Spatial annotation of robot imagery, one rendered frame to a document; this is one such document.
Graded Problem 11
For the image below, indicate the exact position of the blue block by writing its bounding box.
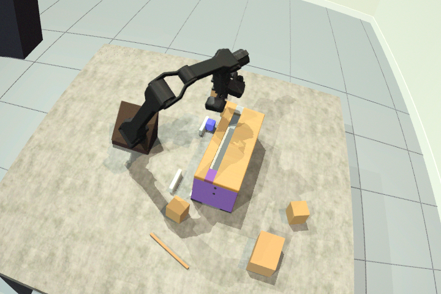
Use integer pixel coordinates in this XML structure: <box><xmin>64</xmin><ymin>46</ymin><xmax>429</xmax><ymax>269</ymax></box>
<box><xmin>205</xmin><ymin>118</ymin><xmax>216</xmax><ymax>131</ymax></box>

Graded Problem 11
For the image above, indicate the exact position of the tan flat bar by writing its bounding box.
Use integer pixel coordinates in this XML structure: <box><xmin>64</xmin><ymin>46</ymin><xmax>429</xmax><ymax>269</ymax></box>
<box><xmin>150</xmin><ymin>233</ymin><xmax>189</xmax><ymax>269</ymax></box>

